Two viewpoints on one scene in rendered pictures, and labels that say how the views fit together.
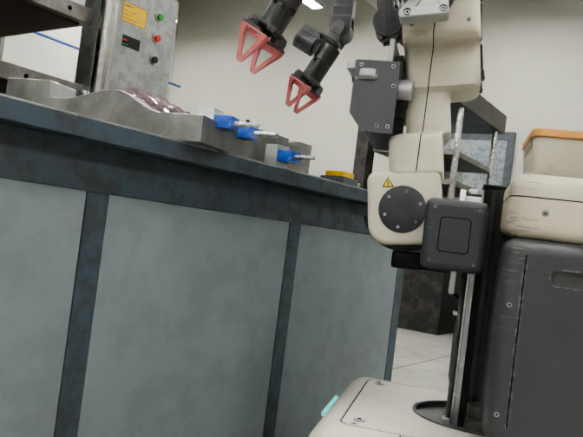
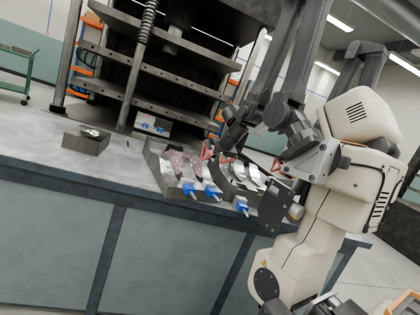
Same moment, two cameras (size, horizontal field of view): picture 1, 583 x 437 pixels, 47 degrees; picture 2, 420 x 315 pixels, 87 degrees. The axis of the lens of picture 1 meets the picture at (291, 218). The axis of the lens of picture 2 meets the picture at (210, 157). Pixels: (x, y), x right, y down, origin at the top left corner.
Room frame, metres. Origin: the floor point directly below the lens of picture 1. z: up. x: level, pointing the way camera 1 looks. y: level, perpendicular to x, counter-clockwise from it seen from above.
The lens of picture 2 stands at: (0.78, -0.37, 1.21)
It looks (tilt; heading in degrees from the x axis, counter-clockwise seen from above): 14 degrees down; 38
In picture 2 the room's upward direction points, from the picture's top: 20 degrees clockwise
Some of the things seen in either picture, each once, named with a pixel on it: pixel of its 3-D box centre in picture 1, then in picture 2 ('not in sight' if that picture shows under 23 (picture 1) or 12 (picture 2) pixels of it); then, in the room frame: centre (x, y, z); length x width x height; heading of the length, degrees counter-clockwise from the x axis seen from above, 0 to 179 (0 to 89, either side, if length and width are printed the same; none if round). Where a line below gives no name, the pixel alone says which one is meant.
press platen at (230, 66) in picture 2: not in sight; (171, 46); (1.96, 1.36, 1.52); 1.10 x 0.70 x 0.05; 143
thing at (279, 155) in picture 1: (291, 157); (242, 208); (1.62, 0.02, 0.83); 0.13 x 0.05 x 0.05; 54
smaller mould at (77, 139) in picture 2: not in sight; (88, 139); (1.22, 0.71, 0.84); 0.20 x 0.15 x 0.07; 53
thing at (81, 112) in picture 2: not in sight; (146, 132); (1.92, 1.31, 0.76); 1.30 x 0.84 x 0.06; 143
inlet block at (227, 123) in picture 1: (230, 123); (189, 190); (1.41, 0.15, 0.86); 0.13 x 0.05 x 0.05; 71
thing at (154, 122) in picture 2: not in sight; (155, 122); (1.92, 1.21, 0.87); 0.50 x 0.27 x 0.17; 53
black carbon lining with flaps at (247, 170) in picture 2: not in sight; (240, 167); (1.86, 0.24, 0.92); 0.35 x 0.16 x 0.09; 53
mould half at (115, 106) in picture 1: (132, 120); (179, 165); (1.54, 0.39, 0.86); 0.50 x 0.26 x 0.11; 71
